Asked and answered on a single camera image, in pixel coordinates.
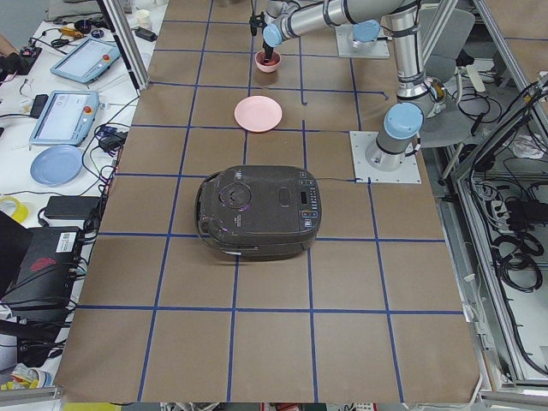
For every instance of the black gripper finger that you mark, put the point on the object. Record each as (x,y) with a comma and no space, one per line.
(268,50)

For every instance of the pink bowl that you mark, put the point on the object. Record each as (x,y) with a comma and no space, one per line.
(266,69)

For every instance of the red apple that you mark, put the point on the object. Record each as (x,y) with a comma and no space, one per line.
(261,61)

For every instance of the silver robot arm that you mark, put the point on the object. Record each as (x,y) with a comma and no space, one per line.
(285,20)

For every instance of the pink plate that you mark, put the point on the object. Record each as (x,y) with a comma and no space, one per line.
(258,114)

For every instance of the blue plate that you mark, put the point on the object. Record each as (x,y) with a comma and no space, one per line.
(57,165)

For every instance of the purple white cup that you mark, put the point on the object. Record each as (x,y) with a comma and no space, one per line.
(143,18)

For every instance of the dark rice cooker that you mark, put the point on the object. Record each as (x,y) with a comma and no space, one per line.
(259,211)

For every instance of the far blue teach pendant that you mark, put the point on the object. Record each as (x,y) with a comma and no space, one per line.
(88,61)

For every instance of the blue teach pendant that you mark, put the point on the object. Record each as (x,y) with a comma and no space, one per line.
(88,61)
(66,118)

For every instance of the white chair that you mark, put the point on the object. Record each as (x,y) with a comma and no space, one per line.
(447,125)

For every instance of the near blue teach pendant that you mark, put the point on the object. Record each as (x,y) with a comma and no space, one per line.
(66,118)

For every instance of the black power adapter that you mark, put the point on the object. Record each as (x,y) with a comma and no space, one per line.
(70,208)

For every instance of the yellow tape roll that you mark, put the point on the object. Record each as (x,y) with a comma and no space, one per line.
(13,208)

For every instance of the black computer box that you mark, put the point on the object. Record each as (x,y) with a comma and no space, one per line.
(38,266)

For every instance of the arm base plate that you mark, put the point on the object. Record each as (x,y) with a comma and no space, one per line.
(372,165)
(349,47)

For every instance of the aluminium frame post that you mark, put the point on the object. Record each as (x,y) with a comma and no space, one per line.
(113,13)

